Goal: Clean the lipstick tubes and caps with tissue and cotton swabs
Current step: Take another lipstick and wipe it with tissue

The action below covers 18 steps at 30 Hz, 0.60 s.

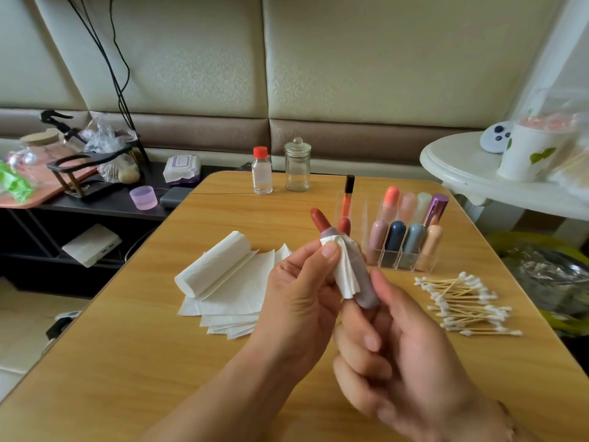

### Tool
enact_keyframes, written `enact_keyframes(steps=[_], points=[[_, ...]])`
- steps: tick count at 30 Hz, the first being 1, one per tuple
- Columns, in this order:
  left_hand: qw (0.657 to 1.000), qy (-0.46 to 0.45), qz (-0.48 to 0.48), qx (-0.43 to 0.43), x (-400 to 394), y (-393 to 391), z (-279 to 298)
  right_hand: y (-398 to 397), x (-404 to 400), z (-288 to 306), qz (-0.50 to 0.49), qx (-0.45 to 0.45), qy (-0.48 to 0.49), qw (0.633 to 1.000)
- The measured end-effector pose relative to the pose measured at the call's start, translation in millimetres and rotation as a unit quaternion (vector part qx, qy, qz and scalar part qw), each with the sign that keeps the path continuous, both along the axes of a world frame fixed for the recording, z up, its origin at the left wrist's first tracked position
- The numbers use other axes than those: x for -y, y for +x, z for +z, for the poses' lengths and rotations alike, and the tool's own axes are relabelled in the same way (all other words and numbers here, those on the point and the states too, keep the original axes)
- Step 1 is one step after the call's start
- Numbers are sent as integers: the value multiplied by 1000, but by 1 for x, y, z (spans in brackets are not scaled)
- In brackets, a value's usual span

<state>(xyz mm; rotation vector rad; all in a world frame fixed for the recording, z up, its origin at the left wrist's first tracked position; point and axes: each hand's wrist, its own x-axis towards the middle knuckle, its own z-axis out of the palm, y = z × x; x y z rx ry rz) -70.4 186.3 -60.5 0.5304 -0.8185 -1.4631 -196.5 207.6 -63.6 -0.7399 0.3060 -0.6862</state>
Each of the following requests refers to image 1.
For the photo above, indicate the person's right hand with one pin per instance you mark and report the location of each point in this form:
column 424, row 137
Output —
column 414, row 382

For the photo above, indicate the person's left hand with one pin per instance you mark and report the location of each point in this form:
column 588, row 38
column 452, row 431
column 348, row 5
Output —
column 294, row 313

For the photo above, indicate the stack of white tissues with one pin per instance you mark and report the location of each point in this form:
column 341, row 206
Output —
column 235, row 294

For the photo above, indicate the white tissue sheet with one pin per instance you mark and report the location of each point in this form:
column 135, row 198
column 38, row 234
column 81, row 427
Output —
column 345, row 267

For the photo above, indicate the red lipstick mauve tube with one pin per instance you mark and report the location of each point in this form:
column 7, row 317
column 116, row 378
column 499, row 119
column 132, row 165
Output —
column 366, row 290

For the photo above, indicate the pile of cotton swabs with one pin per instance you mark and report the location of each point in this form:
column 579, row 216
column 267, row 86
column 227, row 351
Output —
column 469, row 305

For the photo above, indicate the red lipstick pink tube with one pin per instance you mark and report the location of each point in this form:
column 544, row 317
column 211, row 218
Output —
column 344, row 226

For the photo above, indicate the clear acrylic lipstick organizer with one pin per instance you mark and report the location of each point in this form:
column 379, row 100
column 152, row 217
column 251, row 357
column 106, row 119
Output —
column 405, row 236

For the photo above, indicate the person's left forearm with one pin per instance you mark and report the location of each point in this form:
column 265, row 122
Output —
column 225, row 414

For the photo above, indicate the clear bottle red cap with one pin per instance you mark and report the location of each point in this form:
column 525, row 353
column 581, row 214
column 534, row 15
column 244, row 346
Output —
column 262, row 175

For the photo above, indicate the glass jar with lid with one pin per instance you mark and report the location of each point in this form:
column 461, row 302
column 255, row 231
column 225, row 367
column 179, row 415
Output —
column 297, row 167

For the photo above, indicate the yellow-green bin with bag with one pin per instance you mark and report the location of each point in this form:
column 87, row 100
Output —
column 552, row 285

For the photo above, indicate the wet wipes pack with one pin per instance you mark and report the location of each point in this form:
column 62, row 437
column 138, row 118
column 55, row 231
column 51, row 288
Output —
column 182, row 169

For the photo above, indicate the small purple plastic cup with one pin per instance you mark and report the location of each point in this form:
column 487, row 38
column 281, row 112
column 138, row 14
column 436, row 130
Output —
column 143, row 198

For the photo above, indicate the white power bank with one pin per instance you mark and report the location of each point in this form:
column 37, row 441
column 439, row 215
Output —
column 92, row 245

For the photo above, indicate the black low shelf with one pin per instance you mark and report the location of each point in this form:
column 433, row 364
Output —
column 101, row 216

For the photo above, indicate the white round side table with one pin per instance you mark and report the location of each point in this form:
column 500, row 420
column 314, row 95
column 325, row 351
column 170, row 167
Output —
column 460, row 165

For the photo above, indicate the white mug green leaf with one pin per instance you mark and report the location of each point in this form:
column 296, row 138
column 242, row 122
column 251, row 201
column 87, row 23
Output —
column 529, row 156

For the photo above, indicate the crumpled clear plastic bag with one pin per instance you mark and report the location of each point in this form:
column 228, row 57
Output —
column 109, row 138

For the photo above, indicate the white panda figure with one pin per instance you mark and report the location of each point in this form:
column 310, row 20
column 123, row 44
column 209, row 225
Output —
column 495, row 137

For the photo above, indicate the pink tray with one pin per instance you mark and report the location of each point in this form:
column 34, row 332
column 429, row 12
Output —
column 51, row 188

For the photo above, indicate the beige padded backrest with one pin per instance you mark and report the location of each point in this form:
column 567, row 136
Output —
column 405, row 55

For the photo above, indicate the jar with wooden lid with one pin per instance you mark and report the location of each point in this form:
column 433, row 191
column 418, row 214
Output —
column 41, row 140

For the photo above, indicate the black clip tool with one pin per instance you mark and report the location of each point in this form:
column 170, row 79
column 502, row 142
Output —
column 57, row 118

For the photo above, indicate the green plastic wrapper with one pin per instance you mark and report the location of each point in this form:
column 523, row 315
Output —
column 14, row 184

